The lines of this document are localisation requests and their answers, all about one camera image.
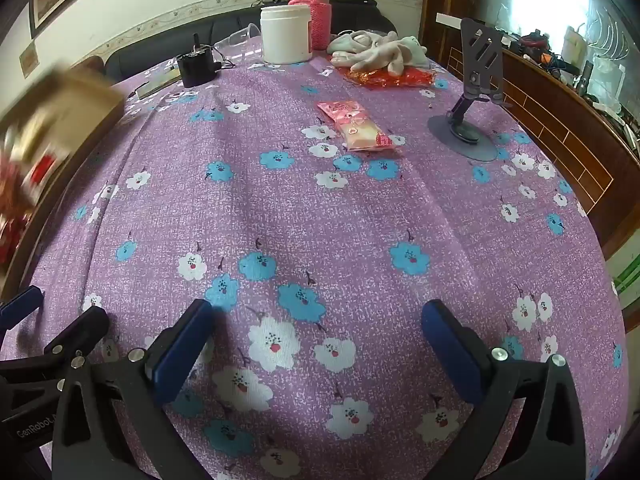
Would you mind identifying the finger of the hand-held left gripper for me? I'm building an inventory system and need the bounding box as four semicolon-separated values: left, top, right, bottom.
0;285;45;333
0;306;110;401

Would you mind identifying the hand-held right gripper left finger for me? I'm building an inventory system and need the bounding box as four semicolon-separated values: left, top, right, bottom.
51;299;216;480

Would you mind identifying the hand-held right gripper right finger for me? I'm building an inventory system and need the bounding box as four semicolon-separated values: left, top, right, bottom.
421;299;586;480

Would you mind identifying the cardboard box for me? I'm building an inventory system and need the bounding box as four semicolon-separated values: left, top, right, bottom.
0;66;126;211

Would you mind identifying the large red foil snack packet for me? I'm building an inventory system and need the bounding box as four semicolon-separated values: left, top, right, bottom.
0;210;33;266

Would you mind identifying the white red zigzag-edged packet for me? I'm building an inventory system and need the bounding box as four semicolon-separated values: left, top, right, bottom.
25;152;68;196

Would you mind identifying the purple floral tablecloth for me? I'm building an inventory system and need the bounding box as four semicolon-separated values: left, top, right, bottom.
0;55;631;480

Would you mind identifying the wooden sideboard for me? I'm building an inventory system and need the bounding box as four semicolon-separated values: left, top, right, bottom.
437;12;640;261

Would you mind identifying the pink clear-window bread packet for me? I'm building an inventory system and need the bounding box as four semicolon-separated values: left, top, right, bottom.
316;100;407;152

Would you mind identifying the yellow notebook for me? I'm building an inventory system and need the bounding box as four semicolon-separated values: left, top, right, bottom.
135;67;182;101

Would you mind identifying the red foil bag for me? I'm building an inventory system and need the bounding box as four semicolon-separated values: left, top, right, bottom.
337;62;437;90

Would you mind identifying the black cup device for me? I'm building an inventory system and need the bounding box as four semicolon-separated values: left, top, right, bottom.
177;34;223;89

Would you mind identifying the grey phone stand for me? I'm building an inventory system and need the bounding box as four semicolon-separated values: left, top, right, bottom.
427;17;505;162

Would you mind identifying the black leather sofa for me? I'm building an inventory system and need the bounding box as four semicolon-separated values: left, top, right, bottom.
104;0;398;83

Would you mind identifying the white work glove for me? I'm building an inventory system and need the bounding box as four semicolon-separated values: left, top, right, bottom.
327;30;386;57
345;32;430;75

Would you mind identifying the clear plastic cup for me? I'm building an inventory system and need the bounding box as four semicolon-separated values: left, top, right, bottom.
212;22;262;58

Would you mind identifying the white plastic jar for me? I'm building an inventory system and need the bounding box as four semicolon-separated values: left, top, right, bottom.
260;4;313;65

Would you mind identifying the pink sleeved thermos bottle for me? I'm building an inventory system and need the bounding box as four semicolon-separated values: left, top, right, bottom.
288;0;332;52

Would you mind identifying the etched glass panel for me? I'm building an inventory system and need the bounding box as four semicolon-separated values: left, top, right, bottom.
477;0;640;111

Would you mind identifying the small wall frame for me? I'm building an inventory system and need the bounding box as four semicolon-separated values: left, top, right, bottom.
19;42;42;78

